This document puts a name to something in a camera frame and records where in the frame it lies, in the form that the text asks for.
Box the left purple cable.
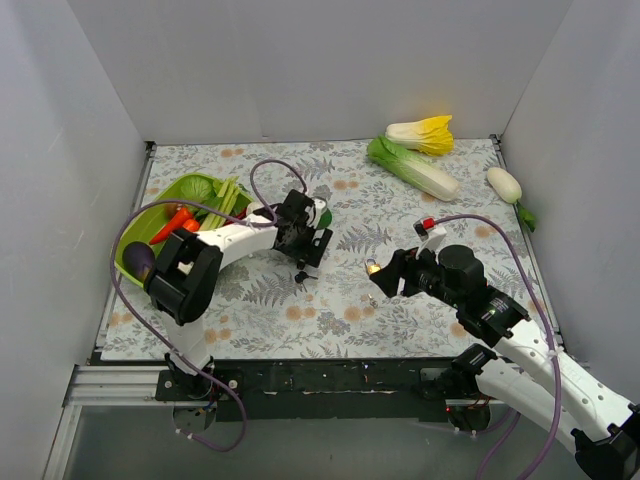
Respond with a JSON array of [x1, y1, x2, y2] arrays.
[[109, 159, 309, 453]]

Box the green celery stalks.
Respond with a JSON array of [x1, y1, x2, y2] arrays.
[[195, 177, 238, 231]]

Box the yellow napa cabbage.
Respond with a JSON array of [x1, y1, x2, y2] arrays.
[[385, 115, 454, 156]]

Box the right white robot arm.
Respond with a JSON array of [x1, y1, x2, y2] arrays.
[[365, 245, 639, 479]]

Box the orange carrot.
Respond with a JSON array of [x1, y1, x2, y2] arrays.
[[182, 219, 200, 233], [149, 207, 193, 245]]

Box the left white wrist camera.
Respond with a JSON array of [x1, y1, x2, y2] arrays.
[[306, 197, 328, 228]]

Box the red chili pepper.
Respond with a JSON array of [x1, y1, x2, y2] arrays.
[[233, 209, 247, 222]]

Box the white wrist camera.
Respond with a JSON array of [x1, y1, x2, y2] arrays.
[[413, 217, 447, 256], [306, 197, 328, 228]]

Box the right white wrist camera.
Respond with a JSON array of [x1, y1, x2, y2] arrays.
[[413, 217, 447, 256]]

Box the green bok choy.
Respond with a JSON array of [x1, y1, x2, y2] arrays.
[[246, 202, 332, 230]]

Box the green plastic basket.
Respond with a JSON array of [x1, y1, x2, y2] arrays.
[[114, 173, 252, 287]]

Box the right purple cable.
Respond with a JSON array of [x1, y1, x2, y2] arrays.
[[432, 214, 564, 480]]

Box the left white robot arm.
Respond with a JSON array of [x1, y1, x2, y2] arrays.
[[144, 190, 332, 400]]

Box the brass padlock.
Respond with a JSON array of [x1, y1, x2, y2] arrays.
[[364, 258, 382, 276]]

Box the purple cable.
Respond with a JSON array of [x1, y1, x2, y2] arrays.
[[432, 214, 564, 480], [109, 159, 309, 453]]

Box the green napa cabbage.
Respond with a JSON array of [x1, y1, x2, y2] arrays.
[[367, 136, 460, 202]]

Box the white radish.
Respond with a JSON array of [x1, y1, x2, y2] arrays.
[[486, 167, 537, 232]]

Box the black head key bunch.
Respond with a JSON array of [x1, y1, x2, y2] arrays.
[[294, 271, 317, 292]]

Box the purple eggplant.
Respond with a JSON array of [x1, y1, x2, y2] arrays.
[[122, 241, 155, 283]]

